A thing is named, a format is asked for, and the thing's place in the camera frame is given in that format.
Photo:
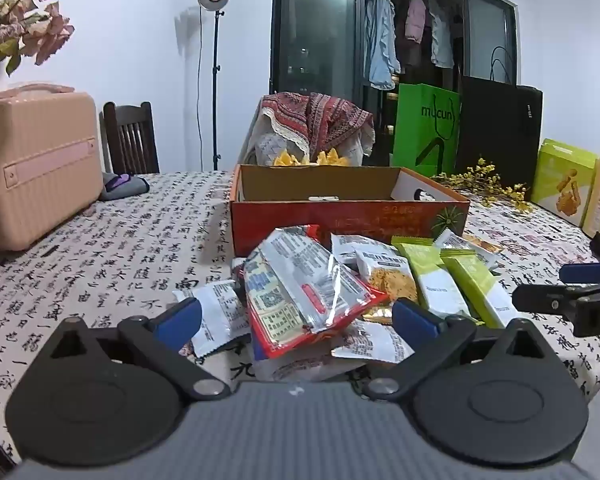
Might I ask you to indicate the light green snack box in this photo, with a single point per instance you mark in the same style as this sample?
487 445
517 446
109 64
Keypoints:
555 175

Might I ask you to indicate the white hanging garment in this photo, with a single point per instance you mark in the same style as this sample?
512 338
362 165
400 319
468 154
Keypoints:
441 35

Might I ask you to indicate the pink artificial flowers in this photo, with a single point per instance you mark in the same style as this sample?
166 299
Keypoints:
45 30

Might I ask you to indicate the calligraphy print tablecloth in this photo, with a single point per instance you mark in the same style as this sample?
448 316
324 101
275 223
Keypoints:
130 260

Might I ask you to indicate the green snack packet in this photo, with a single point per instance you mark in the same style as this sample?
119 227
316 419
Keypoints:
435 285
480 285

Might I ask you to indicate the small white sachet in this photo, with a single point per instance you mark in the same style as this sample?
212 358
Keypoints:
324 198

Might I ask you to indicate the light blue hanging garment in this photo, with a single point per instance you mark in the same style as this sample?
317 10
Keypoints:
380 40

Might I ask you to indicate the black paper bag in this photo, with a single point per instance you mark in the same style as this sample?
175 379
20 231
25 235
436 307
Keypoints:
500 135

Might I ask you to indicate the pile of orange slices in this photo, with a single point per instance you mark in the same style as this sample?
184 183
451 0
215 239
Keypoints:
330 160

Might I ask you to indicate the dark wooden chair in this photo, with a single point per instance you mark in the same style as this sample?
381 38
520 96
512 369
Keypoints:
130 135

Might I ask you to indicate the grey purple pouch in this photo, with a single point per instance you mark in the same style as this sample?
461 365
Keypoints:
130 187

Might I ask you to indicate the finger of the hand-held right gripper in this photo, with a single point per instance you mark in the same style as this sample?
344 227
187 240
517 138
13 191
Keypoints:
585 272
540 300

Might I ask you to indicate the pink suitcase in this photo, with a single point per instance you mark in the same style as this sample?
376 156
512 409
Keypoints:
35 160

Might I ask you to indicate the white cracker snack packet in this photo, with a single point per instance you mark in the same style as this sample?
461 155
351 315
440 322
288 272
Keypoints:
350 245
215 315
385 265
370 345

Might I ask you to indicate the yellow flower branch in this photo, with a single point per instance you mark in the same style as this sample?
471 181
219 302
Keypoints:
472 175

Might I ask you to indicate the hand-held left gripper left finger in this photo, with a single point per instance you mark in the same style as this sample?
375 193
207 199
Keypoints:
180 321

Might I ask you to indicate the dark framed glass door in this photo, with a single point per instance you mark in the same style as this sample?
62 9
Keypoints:
305 35

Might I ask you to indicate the pink hanging garment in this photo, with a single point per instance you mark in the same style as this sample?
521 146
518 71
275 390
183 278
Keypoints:
416 20

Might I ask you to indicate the red cardboard box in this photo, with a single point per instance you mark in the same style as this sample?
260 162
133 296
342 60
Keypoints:
280 225

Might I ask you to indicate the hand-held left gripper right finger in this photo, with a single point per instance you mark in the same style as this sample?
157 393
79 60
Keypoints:
415 321

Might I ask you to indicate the gold snack packet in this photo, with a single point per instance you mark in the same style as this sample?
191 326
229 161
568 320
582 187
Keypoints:
377 314

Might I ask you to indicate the green paper bag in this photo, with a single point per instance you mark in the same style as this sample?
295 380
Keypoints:
415 130

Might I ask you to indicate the red patterned cloth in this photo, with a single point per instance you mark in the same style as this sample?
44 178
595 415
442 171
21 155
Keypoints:
325 120

